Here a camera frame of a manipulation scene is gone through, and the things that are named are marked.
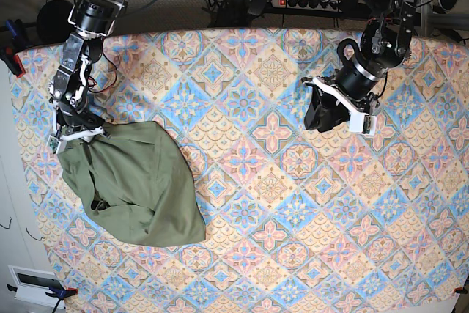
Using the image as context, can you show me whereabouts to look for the patterned tablecloth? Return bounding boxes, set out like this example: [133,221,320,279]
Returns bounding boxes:
[10,29,468,312]

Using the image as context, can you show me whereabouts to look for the blue clamp bottom left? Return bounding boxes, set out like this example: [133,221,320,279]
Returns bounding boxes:
[7,284,78,309]

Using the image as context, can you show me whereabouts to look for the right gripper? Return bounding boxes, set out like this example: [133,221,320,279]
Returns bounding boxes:
[47,106,106,154]

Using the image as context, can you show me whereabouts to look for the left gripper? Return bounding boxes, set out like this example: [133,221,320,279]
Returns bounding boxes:
[301,76,377,136]

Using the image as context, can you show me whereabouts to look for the black round stool base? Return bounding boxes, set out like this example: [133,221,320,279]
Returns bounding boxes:
[36,0,75,44]

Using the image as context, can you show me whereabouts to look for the orange clamp bottom right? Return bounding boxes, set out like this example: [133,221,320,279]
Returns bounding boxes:
[454,287,468,295]

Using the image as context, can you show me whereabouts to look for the green t-shirt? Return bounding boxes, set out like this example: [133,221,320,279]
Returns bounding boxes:
[58,121,206,247]

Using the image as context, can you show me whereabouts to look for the white wall socket box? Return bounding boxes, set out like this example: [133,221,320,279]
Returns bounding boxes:
[8,265,62,308]

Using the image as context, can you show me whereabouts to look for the white power strip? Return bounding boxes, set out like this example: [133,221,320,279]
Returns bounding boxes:
[270,0,339,11]

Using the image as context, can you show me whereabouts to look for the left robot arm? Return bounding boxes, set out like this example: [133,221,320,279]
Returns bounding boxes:
[301,0,418,136]

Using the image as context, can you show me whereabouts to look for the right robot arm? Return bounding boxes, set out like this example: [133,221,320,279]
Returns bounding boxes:
[47,0,128,154]

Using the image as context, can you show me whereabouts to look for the orange black clamp left top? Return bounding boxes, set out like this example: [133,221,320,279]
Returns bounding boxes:
[1,19,26,78]

